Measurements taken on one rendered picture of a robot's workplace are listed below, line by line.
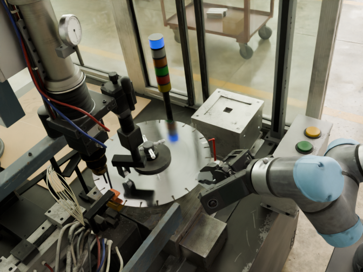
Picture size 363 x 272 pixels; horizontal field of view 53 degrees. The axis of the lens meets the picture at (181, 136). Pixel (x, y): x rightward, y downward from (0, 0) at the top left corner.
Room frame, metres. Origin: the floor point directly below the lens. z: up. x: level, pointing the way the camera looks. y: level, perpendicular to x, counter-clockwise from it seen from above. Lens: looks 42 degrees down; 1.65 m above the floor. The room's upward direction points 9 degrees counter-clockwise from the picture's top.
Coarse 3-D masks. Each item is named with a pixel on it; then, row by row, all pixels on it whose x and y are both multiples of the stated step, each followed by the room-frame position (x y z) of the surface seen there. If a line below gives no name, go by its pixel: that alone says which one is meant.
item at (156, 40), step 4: (152, 36) 1.02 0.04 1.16; (156, 36) 1.01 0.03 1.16; (160, 36) 1.01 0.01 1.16; (152, 40) 0.99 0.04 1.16; (156, 40) 0.99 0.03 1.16; (160, 40) 0.99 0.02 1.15; (152, 44) 0.99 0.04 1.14; (156, 44) 0.99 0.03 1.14; (160, 44) 0.99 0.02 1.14; (152, 48) 0.99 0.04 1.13; (156, 48) 0.99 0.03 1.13; (160, 48) 0.99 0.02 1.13
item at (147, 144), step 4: (144, 136) 0.75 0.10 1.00; (144, 140) 0.73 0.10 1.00; (160, 140) 0.72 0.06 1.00; (164, 140) 0.72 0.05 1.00; (144, 144) 0.71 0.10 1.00; (148, 144) 0.71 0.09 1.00; (152, 144) 0.71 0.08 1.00; (156, 144) 0.71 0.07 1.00; (140, 148) 0.70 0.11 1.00; (144, 148) 0.70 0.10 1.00; (148, 148) 0.70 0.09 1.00; (152, 148) 0.70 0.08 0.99; (144, 152) 0.71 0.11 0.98; (148, 152) 0.70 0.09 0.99; (152, 152) 0.68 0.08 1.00; (152, 156) 0.67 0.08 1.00
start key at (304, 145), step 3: (300, 141) 0.73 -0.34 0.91; (303, 141) 0.73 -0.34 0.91; (306, 141) 0.72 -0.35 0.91; (300, 144) 0.72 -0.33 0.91; (303, 144) 0.71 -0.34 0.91; (306, 144) 0.71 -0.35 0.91; (309, 144) 0.71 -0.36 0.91; (297, 147) 0.71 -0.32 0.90; (300, 147) 0.70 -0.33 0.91; (303, 147) 0.70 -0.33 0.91; (306, 147) 0.70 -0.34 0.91; (309, 147) 0.70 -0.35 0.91; (300, 150) 0.70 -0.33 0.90; (303, 150) 0.69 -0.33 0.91; (306, 150) 0.69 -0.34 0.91; (309, 150) 0.69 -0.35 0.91
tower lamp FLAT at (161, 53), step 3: (150, 48) 1.00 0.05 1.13; (162, 48) 0.99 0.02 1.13; (153, 51) 0.99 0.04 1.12; (156, 51) 0.99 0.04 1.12; (159, 51) 0.99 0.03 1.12; (162, 51) 0.99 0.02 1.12; (153, 54) 0.99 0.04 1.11; (156, 54) 0.99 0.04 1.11; (159, 54) 0.99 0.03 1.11; (162, 54) 0.99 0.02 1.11; (165, 54) 1.00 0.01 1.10; (153, 57) 1.00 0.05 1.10; (156, 57) 0.99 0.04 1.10; (159, 57) 0.99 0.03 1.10; (162, 57) 0.99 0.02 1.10
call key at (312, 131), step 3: (312, 126) 0.78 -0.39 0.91; (306, 129) 0.77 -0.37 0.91; (309, 129) 0.77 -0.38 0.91; (312, 129) 0.77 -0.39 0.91; (315, 129) 0.77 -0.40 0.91; (318, 129) 0.77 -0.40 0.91; (306, 132) 0.76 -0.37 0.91; (309, 132) 0.76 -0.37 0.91; (312, 132) 0.76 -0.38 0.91; (315, 132) 0.75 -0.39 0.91; (318, 132) 0.75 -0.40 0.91; (309, 135) 0.75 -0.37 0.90; (312, 135) 0.75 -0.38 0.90; (315, 135) 0.74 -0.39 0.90; (318, 135) 0.75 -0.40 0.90
